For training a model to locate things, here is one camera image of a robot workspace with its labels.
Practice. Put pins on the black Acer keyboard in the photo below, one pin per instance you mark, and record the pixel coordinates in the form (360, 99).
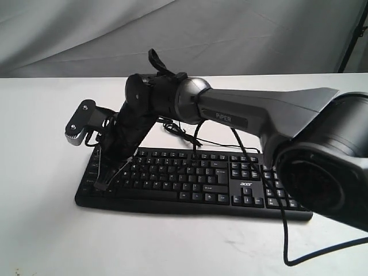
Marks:
(180, 182)

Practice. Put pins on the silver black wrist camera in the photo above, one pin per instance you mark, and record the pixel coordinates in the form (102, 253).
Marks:
(87, 118)

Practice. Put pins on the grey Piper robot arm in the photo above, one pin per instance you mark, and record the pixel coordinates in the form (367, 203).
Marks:
(315, 138)

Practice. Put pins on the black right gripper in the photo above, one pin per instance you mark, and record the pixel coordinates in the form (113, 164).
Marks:
(124, 134)

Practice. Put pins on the grey backdrop cloth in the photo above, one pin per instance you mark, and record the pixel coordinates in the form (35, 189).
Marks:
(202, 38)

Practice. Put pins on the black tripod stand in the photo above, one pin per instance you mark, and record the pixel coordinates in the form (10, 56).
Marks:
(357, 33)

